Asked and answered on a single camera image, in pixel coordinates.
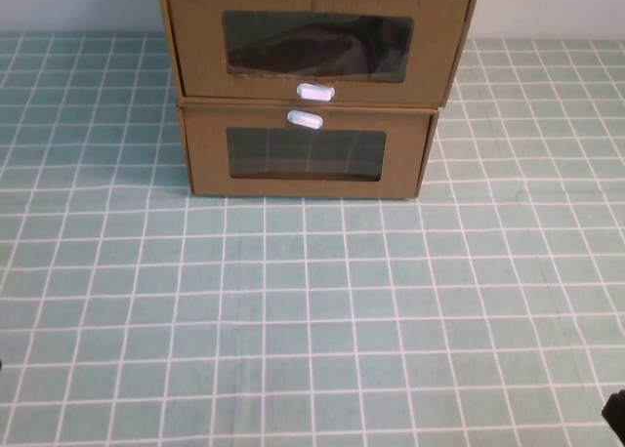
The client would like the green checked tablecloth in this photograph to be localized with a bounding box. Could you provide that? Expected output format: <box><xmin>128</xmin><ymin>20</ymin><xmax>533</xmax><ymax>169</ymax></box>
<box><xmin>0</xmin><ymin>30</ymin><xmax>625</xmax><ymax>447</ymax></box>

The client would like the cardboard shoe box shell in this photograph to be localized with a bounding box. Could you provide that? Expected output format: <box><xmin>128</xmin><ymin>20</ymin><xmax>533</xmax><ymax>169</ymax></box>
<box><xmin>156</xmin><ymin>0</ymin><xmax>480</xmax><ymax>109</ymax></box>
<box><xmin>176</xmin><ymin>95</ymin><xmax>439</xmax><ymax>201</ymax></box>

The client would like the cardboard drawer with low handle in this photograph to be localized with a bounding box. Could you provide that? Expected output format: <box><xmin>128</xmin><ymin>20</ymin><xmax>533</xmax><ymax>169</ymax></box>
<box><xmin>165</xmin><ymin>0</ymin><xmax>473</xmax><ymax>108</ymax></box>

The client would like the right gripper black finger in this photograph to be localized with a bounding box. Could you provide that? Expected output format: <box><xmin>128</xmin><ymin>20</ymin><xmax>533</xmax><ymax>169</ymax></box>
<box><xmin>601</xmin><ymin>388</ymin><xmax>625</xmax><ymax>431</ymax></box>

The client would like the white plastic drawer handle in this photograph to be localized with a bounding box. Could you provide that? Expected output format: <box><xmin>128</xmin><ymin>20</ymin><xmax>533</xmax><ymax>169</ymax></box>
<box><xmin>285</xmin><ymin>108</ymin><xmax>325</xmax><ymax>131</ymax></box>
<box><xmin>295</xmin><ymin>82</ymin><xmax>336</xmax><ymax>102</ymax></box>

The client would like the cardboard drawer with high handle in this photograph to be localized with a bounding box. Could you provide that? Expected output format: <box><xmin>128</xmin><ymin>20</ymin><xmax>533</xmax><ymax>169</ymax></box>
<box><xmin>182</xmin><ymin>105</ymin><xmax>432</xmax><ymax>198</ymax></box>

